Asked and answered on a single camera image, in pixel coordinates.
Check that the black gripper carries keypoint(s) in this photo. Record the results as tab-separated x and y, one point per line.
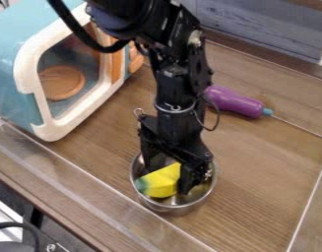
172	136

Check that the yellow toy banana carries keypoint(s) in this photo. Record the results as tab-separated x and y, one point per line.
158	184

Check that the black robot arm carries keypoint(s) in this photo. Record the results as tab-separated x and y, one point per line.
170	32

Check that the silver metal pot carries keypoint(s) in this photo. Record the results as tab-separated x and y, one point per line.
178	204

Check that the purple toy eggplant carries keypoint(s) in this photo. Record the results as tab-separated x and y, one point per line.
231	101

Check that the clear acrylic barrier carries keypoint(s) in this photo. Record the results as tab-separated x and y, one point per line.
94	211

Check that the blue toy microwave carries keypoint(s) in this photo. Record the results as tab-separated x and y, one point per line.
55	80

